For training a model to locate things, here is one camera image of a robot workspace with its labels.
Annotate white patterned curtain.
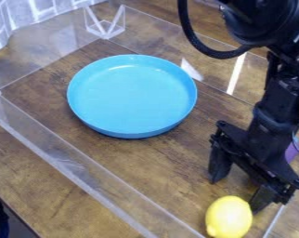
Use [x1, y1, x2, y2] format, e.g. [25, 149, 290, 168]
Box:
[0, 0, 106, 50]

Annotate blue round plastic tray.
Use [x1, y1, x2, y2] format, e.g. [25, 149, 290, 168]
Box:
[66, 54, 197, 139]

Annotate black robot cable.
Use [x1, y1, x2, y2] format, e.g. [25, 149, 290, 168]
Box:
[175, 0, 251, 60]

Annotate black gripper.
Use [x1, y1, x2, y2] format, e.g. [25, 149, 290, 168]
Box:
[207, 107, 299, 214]

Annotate clear acrylic corner bracket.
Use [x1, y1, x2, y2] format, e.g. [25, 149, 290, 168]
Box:
[82, 6, 125, 40]

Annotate yellow toy lemon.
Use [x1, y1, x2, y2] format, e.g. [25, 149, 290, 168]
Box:
[205, 195, 253, 238]

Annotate clear acrylic enclosure wall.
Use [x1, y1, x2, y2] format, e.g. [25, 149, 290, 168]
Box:
[0, 0, 299, 238]

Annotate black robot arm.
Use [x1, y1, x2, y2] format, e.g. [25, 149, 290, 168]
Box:
[207, 0, 299, 212]

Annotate purple toy eggplant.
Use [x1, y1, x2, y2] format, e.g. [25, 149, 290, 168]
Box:
[285, 140, 299, 163]

